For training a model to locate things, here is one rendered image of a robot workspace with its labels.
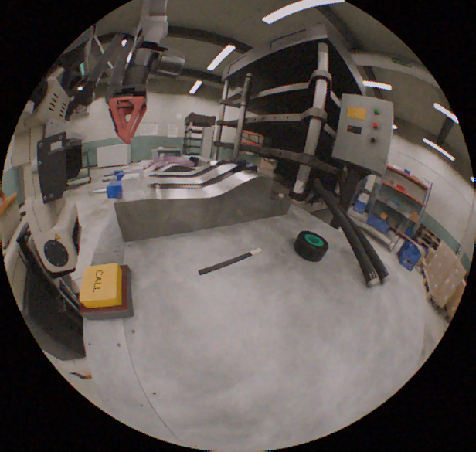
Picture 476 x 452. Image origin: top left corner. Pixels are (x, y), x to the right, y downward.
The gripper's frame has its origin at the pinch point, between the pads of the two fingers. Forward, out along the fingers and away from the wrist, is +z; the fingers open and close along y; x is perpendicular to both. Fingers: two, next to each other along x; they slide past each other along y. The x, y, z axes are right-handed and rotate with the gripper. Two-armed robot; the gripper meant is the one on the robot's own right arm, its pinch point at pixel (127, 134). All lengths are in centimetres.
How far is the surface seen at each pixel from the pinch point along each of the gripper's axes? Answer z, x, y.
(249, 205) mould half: 16.1, -28.4, -8.3
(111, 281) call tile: 17.3, 2.0, -21.1
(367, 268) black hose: 19, -41, -40
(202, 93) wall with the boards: -272, -218, 720
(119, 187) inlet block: 11.0, 2.1, -2.0
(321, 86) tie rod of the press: -42, -73, 4
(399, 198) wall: -7, -669, -114
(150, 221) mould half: 16.9, -4.3, -8.2
